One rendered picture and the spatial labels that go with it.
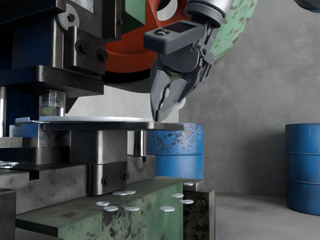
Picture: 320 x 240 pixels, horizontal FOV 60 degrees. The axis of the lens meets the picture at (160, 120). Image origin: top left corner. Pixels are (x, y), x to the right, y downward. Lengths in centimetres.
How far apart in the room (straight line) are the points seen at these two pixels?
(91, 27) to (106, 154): 30
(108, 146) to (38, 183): 14
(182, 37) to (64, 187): 31
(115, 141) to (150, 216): 16
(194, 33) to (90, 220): 33
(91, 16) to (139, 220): 45
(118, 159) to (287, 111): 331
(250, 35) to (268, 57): 40
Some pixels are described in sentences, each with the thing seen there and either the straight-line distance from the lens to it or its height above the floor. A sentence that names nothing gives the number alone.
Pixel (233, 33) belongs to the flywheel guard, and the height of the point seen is 107.
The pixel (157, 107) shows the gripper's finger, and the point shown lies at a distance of 50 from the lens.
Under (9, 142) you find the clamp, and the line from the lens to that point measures 59.
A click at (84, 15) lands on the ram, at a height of 102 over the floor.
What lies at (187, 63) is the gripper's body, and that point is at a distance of 48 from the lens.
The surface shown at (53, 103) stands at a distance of 66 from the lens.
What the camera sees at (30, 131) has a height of 77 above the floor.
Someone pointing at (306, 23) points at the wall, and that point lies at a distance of 399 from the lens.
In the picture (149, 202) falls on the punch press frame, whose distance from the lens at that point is 56.
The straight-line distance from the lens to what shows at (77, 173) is 52.
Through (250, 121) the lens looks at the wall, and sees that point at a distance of 380.
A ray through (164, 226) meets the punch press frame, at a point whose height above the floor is 56.
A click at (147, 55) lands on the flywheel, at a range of 93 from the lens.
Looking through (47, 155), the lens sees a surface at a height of 72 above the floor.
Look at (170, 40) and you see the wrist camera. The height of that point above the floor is 90.
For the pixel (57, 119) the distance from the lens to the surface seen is 46.
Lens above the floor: 76
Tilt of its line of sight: 3 degrees up
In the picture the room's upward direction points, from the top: straight up
